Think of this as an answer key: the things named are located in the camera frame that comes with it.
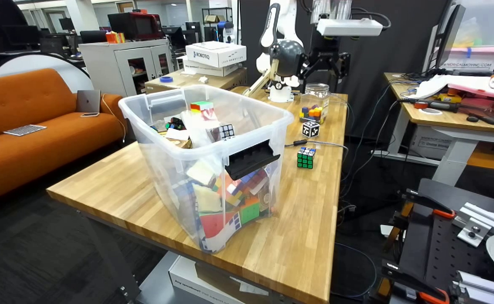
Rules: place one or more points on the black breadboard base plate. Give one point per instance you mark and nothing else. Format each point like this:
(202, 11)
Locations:
(436, 247)

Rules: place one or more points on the black white marker tag cube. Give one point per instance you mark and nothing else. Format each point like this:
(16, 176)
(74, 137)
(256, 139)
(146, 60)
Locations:
(310, 129)

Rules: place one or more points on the wooden desk with clutter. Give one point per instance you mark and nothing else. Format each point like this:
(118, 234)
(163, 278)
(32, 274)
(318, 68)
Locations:
(453, 121)

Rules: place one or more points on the grey tablet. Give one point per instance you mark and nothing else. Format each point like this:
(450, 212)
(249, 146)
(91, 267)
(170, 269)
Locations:
(87, 102)

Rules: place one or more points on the white storage cabinet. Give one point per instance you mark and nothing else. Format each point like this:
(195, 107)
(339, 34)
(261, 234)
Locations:
(121, 65)

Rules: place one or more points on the white cube with marker tags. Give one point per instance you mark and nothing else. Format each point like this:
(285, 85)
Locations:
(227, 132)

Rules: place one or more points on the black appliance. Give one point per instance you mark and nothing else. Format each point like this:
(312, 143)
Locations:
(136, 26)

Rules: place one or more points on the wooden side table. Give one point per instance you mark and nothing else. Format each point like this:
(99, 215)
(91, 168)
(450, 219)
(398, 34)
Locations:
(200, 85)

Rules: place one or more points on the white machine with black trim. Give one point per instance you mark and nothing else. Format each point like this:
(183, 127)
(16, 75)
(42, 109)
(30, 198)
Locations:
(347, 26)

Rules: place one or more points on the blue disc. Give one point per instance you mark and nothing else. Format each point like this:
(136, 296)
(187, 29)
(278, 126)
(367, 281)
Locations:
(165, 80)

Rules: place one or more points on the clear jar of coloured blocks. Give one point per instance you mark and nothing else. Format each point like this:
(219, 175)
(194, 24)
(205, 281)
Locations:
(315, 102)

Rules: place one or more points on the stack of papers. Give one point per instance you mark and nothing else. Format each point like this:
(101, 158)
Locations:
(25, 131)

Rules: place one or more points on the clear plastic storage box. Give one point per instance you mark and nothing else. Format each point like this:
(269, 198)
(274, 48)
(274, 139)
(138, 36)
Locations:
(161, 146)

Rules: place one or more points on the computer monitor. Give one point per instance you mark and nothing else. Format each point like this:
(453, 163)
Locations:
(470, 34)

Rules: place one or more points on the white printed cardboard box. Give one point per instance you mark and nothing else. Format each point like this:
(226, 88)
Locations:
(214, 53)

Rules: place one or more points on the white round chair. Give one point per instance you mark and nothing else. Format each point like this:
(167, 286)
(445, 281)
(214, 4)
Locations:
(37, 61)

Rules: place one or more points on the aluminium rail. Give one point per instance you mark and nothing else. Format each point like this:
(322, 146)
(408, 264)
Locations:
(482, 222)

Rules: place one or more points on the black orange clamp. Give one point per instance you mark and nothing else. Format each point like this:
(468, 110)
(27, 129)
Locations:
(414, 288)
(424, 205)

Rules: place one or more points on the black box latch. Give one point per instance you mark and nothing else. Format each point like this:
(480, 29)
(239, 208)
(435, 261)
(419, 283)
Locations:
(251, 159)

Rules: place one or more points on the Rubik's cube with marker tags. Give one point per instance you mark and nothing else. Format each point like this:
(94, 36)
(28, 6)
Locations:
(305, 159)

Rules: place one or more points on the orange sofa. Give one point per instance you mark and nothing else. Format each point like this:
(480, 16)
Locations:
(32, 129)

